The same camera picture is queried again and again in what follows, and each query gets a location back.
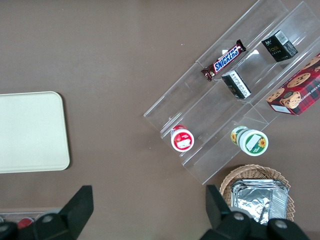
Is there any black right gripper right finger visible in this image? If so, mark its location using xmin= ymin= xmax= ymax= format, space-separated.
xmin=202 ymin=184 xmax=252 ymax=240

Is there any red tartan cookie box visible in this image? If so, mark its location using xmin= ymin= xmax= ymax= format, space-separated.
xmin=265 ymin=52 xmax=320 ymax=117

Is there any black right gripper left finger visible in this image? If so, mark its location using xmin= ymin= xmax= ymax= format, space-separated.
xmin=32 ymin=185 xmax=94 ymax=240

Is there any clear plastic box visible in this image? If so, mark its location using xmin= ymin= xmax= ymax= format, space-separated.
xmin=0 ymin=211 xmax=55 ymax=225

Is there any red lidded yogurt cup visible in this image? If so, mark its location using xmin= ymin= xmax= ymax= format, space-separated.
xmin=170 ymin=124 xmax=195 ymax=153

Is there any clear acrylic tiered shelf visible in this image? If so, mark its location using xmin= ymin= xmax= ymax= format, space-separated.
xmin=143 ymin=0 xmax=320 ymax=186

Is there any light wicker basket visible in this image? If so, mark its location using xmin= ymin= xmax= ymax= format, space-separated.
xmin=219 ymin=164 xmax=295 ymax=223

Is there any black Face carton box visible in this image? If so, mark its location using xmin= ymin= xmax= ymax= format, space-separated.
xmin=261 ymin=29 xmax=299 ymax=63

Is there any aluminium foil container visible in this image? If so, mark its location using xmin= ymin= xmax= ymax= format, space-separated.
xmin=230 ymin=178 xmax=290 ymax=226

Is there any green sunflower lidded cup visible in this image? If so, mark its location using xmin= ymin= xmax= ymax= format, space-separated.
xmin=230 ymin=125 xmax=270 ymax=157

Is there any Snickers chocolate bar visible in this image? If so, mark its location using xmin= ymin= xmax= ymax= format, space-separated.
xmin=201 ymin=39 xmax=247 ymax=83

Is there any small red item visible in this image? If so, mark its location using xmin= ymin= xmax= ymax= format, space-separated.
xmin=16 ymin=217 xmax=34 ymax=230

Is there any black box with white label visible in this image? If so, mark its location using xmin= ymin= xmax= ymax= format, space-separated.
xmin=221 ymin=70 xmax=252 ymax=100

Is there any cream plastic tray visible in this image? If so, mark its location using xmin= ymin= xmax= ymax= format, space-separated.
xmin=0 ymin=90 xmax=71 ymax=174

